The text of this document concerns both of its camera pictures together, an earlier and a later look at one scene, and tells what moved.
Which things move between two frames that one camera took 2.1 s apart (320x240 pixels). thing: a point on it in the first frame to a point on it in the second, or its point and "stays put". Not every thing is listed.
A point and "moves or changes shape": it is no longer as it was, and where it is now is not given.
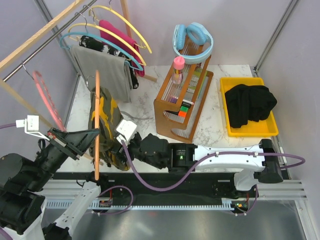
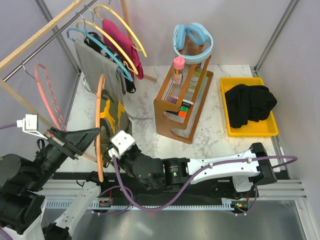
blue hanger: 64,47 to 129,77
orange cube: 182,114 stays put
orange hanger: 97,123 moves or changes shape
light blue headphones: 196,34 stays put
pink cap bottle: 178,66 stays put
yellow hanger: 108,31 to 133,69
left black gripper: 75,143 stays put
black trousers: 246,103 stays put
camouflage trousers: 111,150 moves or changes shape
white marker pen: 188,102 stays put
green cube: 184,109 stays put
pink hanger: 49,100 moves or changes shape
